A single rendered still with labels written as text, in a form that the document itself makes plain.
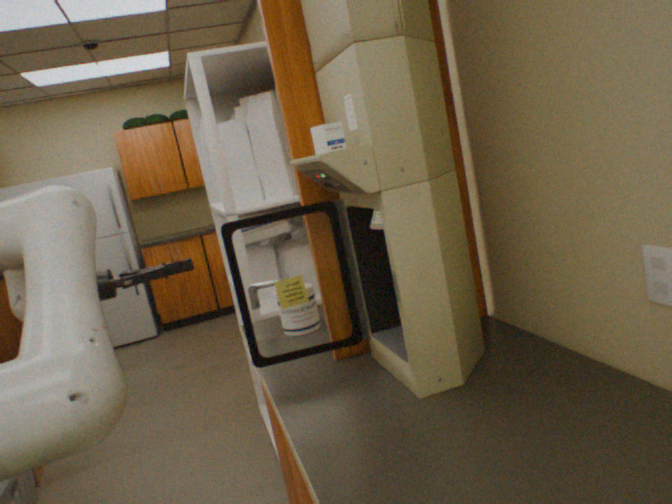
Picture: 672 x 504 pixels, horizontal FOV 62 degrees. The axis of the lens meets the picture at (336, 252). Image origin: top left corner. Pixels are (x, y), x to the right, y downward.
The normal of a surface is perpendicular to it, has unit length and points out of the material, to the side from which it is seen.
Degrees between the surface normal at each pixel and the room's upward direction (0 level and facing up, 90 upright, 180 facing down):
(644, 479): 0
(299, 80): 90
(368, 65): 90
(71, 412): 89
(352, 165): 90
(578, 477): 0
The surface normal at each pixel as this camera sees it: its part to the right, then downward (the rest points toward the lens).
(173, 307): 0.27, 0.11
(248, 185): -0.12, 0.25
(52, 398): 0.18, -0.28
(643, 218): -0.94, 0.24
